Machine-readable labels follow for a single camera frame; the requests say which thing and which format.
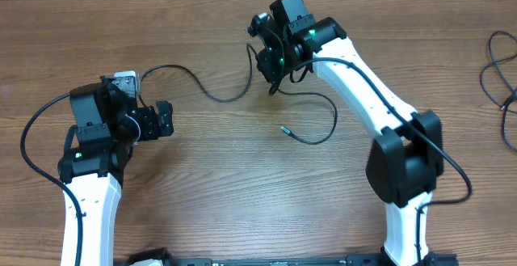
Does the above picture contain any black left camera cable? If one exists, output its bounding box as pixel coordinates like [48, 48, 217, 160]
[19, 91, 86, 266]

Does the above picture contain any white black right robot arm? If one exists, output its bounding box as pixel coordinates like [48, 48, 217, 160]
[247, 0, 443, 265]

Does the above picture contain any black camera cable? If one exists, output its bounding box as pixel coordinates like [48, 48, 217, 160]
[262, 25, 473, 266]
[19, 91, 86, 266]

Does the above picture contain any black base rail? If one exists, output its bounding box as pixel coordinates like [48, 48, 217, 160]
[116, 247, 460, 266]

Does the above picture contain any black right camera cable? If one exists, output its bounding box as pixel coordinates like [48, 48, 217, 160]
[262, 25, 473, 266]

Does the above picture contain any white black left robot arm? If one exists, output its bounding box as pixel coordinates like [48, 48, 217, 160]
[58, 78, 174, 265]

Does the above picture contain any black braided usb cable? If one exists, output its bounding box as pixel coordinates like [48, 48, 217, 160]
[139, 42, 338, 146]

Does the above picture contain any black cable bundle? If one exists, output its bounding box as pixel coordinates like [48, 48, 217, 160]
[479, 30, 517, 153]

